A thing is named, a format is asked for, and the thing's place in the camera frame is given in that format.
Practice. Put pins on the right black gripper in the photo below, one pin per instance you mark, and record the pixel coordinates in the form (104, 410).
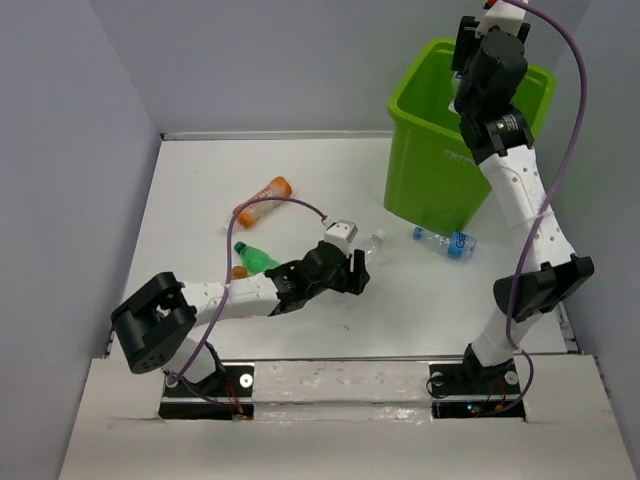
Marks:
(467, 41)

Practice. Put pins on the clear bottle white cap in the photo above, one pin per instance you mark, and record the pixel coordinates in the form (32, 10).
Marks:
(373, 245)

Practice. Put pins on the clear bottle blue label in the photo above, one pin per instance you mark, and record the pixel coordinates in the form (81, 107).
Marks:
(458, 246)

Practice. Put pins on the clear plastic bottle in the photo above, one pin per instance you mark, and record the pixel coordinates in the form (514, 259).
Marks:
(455, 82)

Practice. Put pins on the tall orange label bottle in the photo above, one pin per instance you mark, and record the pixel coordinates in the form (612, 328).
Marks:
(250, 215)

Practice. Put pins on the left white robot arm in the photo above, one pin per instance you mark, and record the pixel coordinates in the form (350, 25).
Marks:
(153, 324)

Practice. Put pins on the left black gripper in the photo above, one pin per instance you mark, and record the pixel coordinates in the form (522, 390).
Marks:
(354, 280)

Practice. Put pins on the green plastic bottle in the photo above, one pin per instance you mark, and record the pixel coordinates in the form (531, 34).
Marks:
(253, 259)

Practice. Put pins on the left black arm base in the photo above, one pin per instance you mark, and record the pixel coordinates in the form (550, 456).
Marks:
(229, 400)

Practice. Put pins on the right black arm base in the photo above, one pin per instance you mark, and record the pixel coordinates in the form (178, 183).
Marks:
(454, 396)

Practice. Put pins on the green plastic bin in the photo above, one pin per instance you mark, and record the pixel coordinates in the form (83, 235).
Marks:
(432, 178)

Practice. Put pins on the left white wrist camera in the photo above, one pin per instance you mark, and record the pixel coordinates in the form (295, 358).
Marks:
(341, 234)

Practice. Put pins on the short orange juice bottle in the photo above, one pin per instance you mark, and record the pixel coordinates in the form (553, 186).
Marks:
(239, 272)

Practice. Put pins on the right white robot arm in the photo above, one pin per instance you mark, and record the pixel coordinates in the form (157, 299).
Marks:
(548, 270)

